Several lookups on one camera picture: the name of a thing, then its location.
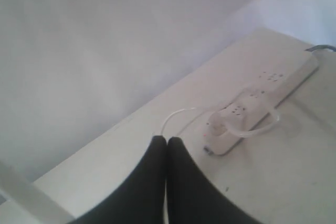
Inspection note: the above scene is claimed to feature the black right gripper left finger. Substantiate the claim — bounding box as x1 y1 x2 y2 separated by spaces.
73 136 167 223

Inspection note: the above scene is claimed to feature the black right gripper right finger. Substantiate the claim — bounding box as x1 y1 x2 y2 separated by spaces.
166 137 259 223

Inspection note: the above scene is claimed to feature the white round plug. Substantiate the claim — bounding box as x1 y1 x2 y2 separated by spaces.
208 112 227 136

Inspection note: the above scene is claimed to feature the white power strip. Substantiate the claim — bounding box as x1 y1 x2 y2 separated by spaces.
204 52 319 156

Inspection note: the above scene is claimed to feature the white power cable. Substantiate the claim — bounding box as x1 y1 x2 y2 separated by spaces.
160 107 281 224

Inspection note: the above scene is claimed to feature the grey power strip cord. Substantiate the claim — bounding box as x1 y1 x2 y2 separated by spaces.
304 45 336 53

